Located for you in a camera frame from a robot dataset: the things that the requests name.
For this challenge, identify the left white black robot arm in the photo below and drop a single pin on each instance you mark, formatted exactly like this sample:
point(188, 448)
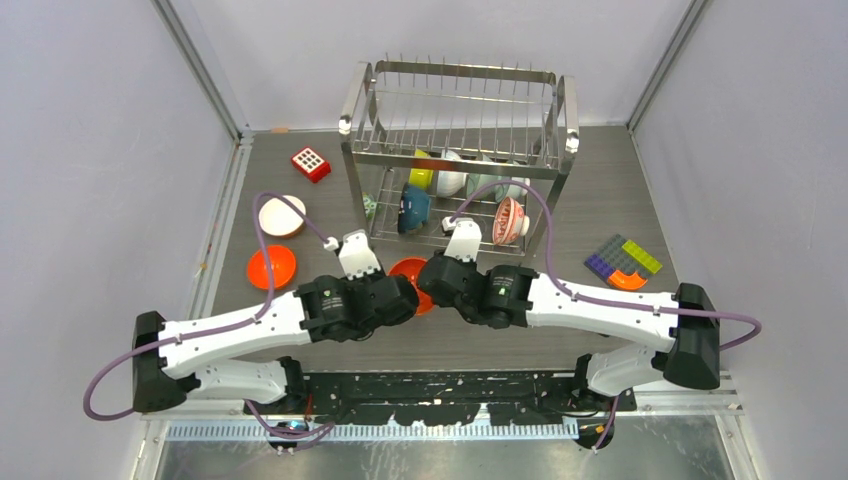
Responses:
point(202, 358)

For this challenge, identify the red white grid block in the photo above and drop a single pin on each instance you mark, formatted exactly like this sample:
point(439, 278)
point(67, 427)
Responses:
point(311, 164)

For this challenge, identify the orange curved toy piece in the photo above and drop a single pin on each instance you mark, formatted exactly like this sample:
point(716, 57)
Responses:
point(627, 282)

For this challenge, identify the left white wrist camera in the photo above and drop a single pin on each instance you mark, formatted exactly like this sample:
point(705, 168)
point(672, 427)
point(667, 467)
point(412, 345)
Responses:
point(355, 255)

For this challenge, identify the purple brick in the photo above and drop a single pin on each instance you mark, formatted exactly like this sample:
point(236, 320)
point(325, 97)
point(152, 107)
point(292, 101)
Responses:
point(599, 266)

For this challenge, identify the grey building block plate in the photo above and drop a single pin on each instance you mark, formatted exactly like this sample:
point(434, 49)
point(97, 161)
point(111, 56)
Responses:
point(611, 250)

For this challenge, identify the orange bowl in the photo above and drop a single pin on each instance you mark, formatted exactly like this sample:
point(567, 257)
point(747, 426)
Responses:
point(283, 267)
point(410, 268)

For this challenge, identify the dark blue bowl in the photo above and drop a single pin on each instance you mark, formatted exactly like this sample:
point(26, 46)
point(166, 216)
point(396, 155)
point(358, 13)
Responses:
point(414, 209)

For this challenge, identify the steel two-tier dish rack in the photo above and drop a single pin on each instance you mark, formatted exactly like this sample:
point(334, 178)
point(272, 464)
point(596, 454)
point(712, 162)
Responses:
point(516, 122)

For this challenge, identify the white bowl brown outside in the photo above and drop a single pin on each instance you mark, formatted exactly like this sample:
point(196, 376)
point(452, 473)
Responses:
point(278, 219)

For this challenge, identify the red white patterned bowl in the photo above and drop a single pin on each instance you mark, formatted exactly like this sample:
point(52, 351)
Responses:
point(510, 223)

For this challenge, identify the lime green brick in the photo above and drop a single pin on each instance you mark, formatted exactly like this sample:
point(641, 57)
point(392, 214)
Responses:
point(642, 257)

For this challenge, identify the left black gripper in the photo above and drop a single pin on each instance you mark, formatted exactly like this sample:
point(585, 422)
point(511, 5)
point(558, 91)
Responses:
point(377, 275)

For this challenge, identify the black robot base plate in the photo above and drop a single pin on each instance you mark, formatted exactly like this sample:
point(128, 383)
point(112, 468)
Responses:
point(527, 397)

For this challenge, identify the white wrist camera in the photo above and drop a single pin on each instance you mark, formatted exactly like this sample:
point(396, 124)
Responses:
point(465, 237)
point(355, 255)

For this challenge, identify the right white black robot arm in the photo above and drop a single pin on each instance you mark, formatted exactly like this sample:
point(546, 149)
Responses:
point(670, 336)

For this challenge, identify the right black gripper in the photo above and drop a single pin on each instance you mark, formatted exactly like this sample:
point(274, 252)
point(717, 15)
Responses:
point(474, 264)

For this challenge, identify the white bowl in rack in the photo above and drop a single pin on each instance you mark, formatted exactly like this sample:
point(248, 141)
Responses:
point(449, 183)

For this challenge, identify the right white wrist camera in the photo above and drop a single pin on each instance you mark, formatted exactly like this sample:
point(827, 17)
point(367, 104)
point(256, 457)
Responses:
point(465, 237)

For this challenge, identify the small green patterned object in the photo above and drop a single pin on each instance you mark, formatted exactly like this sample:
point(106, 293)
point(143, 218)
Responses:
point(369, 206)

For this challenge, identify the yellow bowl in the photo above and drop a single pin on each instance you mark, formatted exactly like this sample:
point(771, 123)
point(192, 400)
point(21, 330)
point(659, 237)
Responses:
point(419, 177)

